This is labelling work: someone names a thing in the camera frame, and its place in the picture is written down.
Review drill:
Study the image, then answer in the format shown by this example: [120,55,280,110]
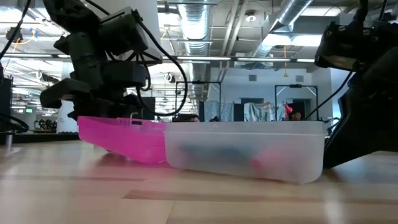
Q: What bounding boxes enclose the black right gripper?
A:
[323,46,398,169]

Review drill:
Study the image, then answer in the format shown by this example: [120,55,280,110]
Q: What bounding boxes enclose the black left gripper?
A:
[40,32,149,119]

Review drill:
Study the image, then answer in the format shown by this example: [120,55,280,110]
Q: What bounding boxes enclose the pink plastic box lid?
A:
[76,115,169,165]

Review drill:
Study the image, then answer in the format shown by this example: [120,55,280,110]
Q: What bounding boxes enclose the clear plastic supply box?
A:
[164,120,326,185]

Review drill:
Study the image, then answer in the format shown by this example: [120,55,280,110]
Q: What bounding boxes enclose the black cabinet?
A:
[0,76,14,133]

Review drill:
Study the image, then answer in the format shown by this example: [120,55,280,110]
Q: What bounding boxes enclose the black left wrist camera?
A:
[98,6,150,57]

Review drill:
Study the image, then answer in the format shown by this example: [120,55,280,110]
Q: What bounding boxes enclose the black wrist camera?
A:
[314,21,376,73]
[98,6,150,57]

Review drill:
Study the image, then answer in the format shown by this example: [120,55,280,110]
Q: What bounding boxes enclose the black aluminium rig frame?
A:
[0,132,80,146]

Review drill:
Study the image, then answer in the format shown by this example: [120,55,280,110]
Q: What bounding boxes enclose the black background rig frame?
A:
[274,83,320,122]
[174,80,222,122]

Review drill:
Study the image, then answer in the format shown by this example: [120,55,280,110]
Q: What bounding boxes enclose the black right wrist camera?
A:
[314,21,376,73]

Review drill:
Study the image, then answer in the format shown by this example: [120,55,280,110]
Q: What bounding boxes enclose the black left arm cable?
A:
[83,0,189,118]

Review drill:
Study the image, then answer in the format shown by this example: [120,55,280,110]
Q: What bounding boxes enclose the yellow hanging cord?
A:
[282,46,289,78]

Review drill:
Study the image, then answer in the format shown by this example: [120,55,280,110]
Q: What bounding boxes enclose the silver table post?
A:
[4,132,15,153]

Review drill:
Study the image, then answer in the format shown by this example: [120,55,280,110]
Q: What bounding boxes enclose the silver ceiling duct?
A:
[177,0,215,100]
[248,0,315,63]

